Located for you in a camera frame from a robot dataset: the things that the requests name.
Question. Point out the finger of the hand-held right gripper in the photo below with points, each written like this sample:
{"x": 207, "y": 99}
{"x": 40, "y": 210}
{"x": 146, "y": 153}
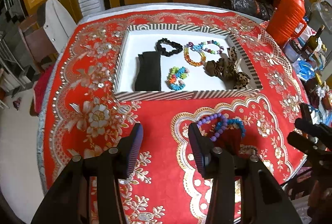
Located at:
{"x": 303, "y": 142}
{"x": 313, "y": 125}

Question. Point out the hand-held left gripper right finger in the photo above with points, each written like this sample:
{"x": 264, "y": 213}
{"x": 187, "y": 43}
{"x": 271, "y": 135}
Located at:
{"x": 198, "y": 147}

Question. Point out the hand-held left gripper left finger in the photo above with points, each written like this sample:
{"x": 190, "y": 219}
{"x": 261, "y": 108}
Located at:
{"x": 133, "y": 147}

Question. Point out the dark red scrunchie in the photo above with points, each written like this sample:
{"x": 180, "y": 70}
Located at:
{"x": 229, "y": 139}

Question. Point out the black cloth headband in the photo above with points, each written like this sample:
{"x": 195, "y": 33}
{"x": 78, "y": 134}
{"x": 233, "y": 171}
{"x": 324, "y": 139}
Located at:
{"x": 147, "y": 70}

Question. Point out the leopard print bow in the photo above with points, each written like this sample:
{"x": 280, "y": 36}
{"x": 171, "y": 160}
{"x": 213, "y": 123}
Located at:
{"x": 240, "y": 78}

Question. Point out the brown scrunchie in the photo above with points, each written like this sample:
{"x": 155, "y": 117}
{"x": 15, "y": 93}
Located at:
{"x": 215, "y": 68}

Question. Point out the black scrunchie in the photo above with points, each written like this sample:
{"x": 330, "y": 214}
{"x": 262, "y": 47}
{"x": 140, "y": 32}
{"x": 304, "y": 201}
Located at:
{"x": 176, "y": 48}

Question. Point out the striped tray box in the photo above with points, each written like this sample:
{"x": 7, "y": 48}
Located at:
{"x": 145, "y": 42}

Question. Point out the red floral tablecloth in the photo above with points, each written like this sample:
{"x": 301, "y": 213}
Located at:
{"x": 160, "y": 112}

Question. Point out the blue plastic bag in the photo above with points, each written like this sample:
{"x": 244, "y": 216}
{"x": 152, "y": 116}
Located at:
{"x": 307, "y": 70}

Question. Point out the grey cup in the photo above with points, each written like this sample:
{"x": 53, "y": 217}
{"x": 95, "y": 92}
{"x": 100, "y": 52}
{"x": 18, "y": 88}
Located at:
{"x": 291, "y": 51}

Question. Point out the dark glass bottle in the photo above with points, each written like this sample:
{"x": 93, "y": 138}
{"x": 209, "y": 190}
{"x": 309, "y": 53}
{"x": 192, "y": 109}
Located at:
{"x": 312, "y": 43}

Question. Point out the orange ribbed thermos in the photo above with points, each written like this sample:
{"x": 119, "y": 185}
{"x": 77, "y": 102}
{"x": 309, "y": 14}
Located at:
{"x": 285, "y": 16}

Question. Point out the brown chair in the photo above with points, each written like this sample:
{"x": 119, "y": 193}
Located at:
{"x": 39, "y": 42}

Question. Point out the black plastic bag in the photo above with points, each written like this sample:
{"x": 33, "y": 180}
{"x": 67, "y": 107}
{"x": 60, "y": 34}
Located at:
{"x": 241, "y": 3}

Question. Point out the metal stair railing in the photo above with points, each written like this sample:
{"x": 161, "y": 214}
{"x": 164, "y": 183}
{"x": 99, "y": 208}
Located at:
{"x": 13, "y": 31}

